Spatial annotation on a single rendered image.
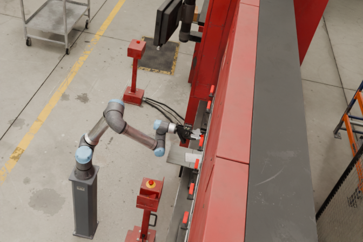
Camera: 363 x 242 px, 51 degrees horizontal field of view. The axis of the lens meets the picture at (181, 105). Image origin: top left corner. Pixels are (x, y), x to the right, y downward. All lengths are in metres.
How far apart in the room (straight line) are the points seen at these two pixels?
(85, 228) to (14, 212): 0.70
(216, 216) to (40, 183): 3.09
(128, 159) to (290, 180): 3.10
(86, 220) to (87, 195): 0.35
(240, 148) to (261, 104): 0.24
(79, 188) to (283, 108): 2.01
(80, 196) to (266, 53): 1.98
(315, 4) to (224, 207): 2.26
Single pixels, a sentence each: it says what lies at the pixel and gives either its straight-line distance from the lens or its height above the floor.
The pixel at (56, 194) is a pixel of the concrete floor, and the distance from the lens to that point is 3.84.
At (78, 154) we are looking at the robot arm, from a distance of 2.80.
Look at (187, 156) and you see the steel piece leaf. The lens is 2.84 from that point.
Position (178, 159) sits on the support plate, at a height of 1.00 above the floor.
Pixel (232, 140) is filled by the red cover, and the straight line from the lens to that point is 1.15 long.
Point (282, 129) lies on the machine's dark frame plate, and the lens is 1.25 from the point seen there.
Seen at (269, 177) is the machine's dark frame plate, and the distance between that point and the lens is 1.09.
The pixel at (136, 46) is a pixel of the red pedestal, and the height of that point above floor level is 0.80.
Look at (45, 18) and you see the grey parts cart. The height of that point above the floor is 0.33.
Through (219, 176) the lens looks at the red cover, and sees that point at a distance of 1.05.
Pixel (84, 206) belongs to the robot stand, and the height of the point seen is 0.46.
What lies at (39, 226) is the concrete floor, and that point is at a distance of 3.67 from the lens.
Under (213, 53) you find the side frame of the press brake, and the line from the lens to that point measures 3.25.
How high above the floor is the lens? 3.09
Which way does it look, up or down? 40 degrees down
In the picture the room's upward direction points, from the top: 11 degrees clockwise
